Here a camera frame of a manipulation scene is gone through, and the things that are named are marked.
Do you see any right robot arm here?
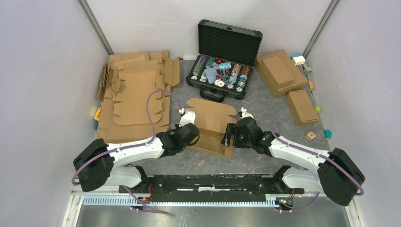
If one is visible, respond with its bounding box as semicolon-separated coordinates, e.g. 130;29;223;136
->
221;117;366;206

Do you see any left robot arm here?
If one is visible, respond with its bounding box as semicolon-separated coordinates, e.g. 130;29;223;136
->
71;123;200;193

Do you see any small folded cardboard box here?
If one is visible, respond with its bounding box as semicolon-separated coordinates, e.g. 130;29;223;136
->
286;89;320;126

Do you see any large folded cardboard box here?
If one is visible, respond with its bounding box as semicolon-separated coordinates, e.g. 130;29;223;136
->
255;50;308;97

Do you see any wooden letter H cube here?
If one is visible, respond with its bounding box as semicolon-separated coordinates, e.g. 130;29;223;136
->
305;131;316;141

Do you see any black poker chip case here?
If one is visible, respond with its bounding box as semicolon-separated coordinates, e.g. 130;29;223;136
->
186;19;263;103

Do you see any stack of flat cardboard blanks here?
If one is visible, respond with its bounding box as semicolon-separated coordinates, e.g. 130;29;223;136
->
96;51;180;143

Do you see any green cube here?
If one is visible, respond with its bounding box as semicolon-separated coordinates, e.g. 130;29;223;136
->
315;106;321;114

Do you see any teal cube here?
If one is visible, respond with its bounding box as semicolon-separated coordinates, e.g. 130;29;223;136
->
323;130;332;140

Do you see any small wooden cube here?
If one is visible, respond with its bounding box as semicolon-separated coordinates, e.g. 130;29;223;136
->
308;81;315;91

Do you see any orange yellow block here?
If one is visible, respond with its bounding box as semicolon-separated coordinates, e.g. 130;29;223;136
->
93;107;101;130

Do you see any blue white toy block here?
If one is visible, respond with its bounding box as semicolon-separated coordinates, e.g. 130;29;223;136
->
290;53;306;66

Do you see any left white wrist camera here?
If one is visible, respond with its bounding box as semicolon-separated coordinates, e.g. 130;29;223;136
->
179;108;196;127

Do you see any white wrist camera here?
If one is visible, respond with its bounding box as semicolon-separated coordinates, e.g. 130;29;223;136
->
179;108;196;127
238;107;254;119

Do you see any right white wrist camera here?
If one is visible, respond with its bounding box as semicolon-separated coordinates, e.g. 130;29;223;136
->
238;107;254;119

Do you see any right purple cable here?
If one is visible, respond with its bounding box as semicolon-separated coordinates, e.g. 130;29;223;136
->
245;101;365;214

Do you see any purple cable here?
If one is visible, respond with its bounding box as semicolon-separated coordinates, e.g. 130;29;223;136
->
71;89;185;215
245;101;365;214

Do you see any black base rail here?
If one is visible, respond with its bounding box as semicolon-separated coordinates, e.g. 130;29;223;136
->
131;174;305;202

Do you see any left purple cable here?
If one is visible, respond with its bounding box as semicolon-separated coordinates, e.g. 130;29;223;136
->
71;89;185;215

